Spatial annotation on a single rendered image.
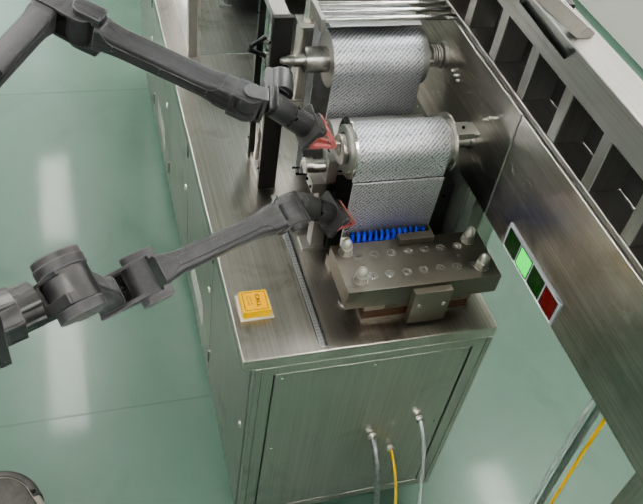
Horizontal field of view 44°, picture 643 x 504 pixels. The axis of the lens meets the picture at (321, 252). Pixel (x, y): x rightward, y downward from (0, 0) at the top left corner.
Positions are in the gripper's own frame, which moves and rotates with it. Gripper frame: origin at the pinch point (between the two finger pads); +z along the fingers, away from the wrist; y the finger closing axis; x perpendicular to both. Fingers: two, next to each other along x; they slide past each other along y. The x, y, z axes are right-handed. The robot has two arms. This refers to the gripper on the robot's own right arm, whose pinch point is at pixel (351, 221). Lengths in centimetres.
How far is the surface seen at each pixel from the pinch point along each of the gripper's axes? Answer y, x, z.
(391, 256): 11.2, 1.2, 6.8
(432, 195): 3.7, 17.3, 11.8
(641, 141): 44, 62, -15
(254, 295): 4.4, -26.5, -13.6
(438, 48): -27, 42, 11
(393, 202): 1.9, 10.5, 4.4
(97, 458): -13, -126, 8
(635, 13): -175, 97, 299
